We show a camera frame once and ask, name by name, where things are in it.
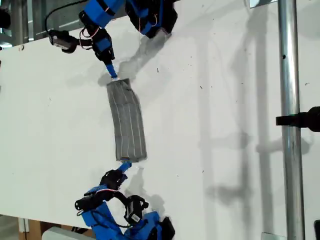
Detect black clamp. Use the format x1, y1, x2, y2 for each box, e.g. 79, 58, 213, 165
275, 106, 320, 133

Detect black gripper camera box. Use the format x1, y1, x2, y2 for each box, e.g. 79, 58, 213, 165
47, 29, 78, 54
124, 195, 149, 225

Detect white plastic container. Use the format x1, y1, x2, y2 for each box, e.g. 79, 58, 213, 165
41, 226, 95, 240

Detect black camera cable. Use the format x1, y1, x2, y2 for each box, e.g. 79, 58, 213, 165
44, 2, 87, 33
91, 221, 132, 229

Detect grey white-striped towel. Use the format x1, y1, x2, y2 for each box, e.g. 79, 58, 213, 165
106, 77, 148, 164

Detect wooden table leg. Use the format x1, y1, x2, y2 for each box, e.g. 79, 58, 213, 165
26, 219, 43, 240

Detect black round object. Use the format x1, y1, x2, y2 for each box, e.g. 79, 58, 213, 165
0, 8, 11, 29

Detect black camera stalk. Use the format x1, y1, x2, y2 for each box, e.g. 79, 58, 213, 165
72, 37, 95, 51
113, 191, 131, 208

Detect steel post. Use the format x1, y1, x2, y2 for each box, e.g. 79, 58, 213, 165
276, 0, 306, 240

